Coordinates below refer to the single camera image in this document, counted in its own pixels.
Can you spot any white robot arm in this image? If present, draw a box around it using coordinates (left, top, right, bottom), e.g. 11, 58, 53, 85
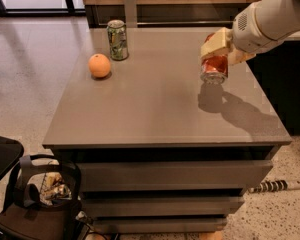
201, 0, 300, 65

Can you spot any grey drawer cabinet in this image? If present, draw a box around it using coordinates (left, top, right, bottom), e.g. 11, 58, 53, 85
43, 28, 290, 225

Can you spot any cabinet drawer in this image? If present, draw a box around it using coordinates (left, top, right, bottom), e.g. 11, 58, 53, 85
82, 196, 244, 217
78, 160, 273, 192
93, 218, 227, 234

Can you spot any top cabinet drawer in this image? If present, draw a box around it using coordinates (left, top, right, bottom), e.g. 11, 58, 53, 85
78, 160, 273, 192

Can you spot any striped black white cable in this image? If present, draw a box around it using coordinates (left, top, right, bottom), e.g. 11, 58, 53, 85
248, 179, 300, 194

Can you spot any red coke can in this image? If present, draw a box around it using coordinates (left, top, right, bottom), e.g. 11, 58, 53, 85
199, 33, 229, 86

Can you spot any left metal bracket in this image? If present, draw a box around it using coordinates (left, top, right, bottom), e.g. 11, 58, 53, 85
123, 0, 138, 28

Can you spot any green soda can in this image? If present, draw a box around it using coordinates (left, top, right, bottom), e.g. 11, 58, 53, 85
107, 20, 129, 61

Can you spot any black bag with snacks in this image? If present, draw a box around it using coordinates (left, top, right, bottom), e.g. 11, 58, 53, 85
0, 154, 82, 240

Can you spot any bottom cabinet drawer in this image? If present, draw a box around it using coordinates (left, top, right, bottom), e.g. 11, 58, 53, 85
93, 218, 227, 234

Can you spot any black chair seat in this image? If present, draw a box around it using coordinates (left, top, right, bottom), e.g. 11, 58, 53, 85
0, 136, 24, 181

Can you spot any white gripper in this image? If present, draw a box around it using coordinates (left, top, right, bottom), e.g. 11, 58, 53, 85
200, 1, 286, 66

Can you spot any orange fruit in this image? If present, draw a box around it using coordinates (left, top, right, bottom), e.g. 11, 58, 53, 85
88, 54, 111, 78

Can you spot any middle cabinet drawer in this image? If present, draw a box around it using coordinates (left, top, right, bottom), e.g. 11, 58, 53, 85
82, 196, 244, 217

